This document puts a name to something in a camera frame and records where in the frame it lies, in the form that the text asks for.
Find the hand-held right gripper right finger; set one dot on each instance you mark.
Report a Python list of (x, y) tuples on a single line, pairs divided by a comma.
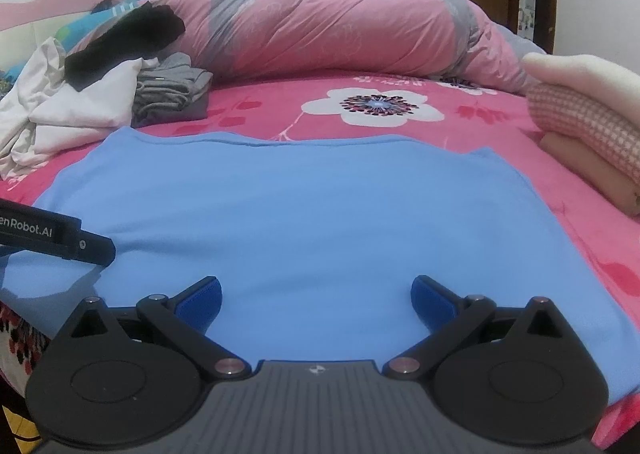
[(434, 306)]

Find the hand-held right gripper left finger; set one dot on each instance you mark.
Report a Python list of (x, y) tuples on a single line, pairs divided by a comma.
[(200, 306)]

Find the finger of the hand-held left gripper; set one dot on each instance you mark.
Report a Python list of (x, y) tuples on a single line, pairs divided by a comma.
[(95, 249)]

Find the blue t-shirt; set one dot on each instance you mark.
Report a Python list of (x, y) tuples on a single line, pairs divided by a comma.
[(300, 209)]

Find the white crumpled garment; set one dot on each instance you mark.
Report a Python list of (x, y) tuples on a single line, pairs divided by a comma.
[(75, 118)]

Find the grey folded garment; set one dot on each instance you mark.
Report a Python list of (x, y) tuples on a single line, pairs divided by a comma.
[(170, 93)]

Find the peach folded garment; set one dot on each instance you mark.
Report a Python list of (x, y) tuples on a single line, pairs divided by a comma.
[(590, 173)]

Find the black garment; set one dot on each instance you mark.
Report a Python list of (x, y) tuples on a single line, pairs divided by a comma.
[(125, 38)]

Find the pink floral bed sheet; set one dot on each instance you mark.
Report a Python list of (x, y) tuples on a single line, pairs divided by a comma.
[(260, 98)]

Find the cream folded garment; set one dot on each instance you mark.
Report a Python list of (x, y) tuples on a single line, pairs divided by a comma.
[(590, 78)]

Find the pink grey quilt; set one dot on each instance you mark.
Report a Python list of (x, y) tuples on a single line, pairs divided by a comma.
[(325, 28)]

